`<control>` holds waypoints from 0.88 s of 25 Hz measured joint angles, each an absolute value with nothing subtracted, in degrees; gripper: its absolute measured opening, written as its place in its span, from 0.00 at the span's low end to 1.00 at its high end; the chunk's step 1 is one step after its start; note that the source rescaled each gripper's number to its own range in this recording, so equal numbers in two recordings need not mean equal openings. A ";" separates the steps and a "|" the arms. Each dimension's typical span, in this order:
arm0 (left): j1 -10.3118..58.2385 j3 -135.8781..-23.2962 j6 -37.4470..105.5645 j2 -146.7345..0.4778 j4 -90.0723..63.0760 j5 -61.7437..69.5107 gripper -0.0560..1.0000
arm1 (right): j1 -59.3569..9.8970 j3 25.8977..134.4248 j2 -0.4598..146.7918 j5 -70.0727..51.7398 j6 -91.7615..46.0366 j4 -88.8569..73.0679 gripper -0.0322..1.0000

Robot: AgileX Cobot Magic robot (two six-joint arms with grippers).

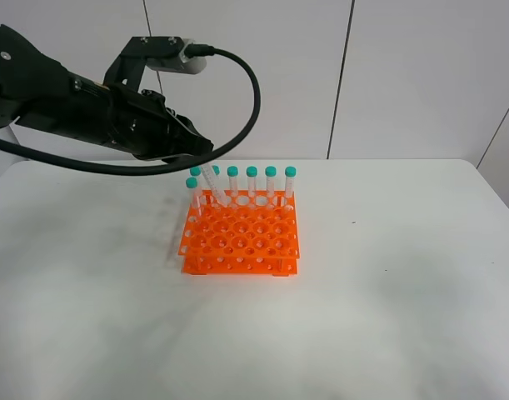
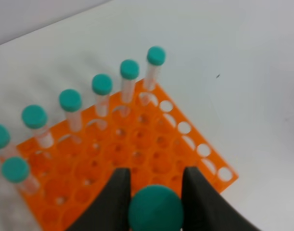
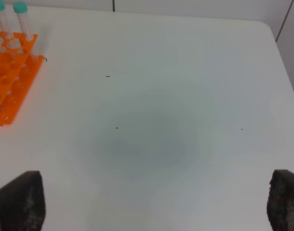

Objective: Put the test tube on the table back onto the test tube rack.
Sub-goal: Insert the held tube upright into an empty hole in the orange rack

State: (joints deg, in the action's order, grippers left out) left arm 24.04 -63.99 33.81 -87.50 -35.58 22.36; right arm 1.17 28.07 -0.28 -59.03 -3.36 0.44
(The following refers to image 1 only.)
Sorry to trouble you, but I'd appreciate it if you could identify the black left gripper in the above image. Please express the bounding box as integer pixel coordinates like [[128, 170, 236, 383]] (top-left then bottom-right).
[[107, 83, 213, 164]]

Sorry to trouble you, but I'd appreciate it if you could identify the teal-capped test tube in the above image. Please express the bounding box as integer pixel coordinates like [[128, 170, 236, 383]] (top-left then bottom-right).
[[200, 163, 228, 208]]

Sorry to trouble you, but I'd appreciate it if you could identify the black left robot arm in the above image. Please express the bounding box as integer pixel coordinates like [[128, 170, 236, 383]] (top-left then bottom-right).
[[0, 25, 213, 160]]

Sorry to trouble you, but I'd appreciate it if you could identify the back row tube far left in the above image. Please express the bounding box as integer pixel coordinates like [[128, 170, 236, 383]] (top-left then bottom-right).
[[190, 167, 201, 177]]

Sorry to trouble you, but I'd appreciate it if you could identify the second row tube left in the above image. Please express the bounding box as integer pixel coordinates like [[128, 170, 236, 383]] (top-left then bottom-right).
[[186, 177, 202, 217]]

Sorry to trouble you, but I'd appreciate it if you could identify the back row tube far right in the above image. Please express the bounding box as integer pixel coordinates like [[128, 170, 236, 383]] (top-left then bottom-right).
[[284, 166, 297, 201]]

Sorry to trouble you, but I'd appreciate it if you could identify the orange test tube rack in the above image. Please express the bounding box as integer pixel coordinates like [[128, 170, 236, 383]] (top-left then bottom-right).
[[178, 189, 300, 276]]

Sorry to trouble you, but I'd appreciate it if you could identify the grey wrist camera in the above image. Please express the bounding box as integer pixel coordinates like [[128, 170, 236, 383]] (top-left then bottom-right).
[[103, 36, 207, 95]]

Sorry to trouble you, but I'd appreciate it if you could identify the black camera cable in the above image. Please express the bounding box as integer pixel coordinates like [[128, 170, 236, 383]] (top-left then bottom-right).
[[0, 43, 262, 177]]

